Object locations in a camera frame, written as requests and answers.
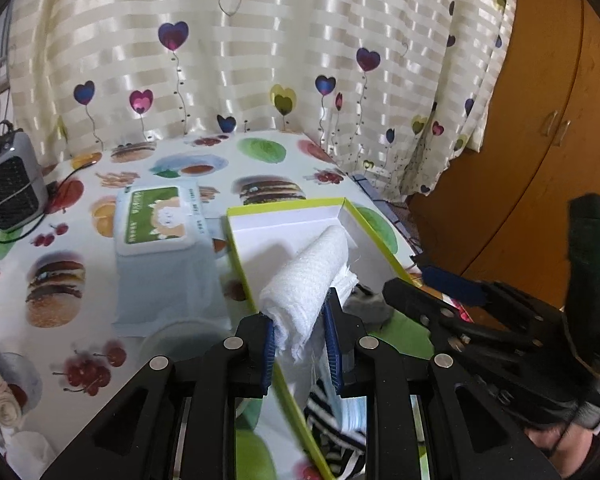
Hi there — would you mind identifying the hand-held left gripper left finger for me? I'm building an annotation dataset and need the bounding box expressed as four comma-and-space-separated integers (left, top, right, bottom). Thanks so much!
40, 312, 276, 480

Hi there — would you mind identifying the beige towel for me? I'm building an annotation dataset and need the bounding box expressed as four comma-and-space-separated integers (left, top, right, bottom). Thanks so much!
0, 355, 23, 428

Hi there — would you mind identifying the shallow green cardboard box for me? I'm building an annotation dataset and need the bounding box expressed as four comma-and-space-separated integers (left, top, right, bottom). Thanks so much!
224, 197, 421, 480

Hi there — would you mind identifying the white towel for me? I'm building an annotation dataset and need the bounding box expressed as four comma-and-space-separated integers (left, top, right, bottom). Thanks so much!
257, 225, 358, 363

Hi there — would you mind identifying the wooden cabinet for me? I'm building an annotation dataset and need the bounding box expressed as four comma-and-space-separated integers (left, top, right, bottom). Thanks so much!
405, 0, 600, 311

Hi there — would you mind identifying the person's right hand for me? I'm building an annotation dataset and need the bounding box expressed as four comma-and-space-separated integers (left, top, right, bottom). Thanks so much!
524, 422, 596, 468

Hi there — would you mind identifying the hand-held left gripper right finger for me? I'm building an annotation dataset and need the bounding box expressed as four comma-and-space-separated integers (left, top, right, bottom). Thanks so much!
322, 287, 561, 480

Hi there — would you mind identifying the wet wipes pack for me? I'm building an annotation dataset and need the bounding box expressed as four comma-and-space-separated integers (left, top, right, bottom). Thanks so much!
112, 180, 233, 336

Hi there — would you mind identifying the black white striped sock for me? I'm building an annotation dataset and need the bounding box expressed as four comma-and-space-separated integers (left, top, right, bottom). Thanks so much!
302, 380, 368, 480

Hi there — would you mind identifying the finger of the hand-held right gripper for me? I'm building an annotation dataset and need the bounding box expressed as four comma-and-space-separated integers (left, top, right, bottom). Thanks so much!
411, 252, 566, 321
382, 277, 531, 361

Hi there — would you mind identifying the heart print curtain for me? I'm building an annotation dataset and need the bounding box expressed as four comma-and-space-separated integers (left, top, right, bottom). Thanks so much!
5, 0, 521, 196

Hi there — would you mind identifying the grey space heater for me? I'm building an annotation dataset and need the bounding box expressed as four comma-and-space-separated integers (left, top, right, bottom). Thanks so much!
0, 120, 48, 233

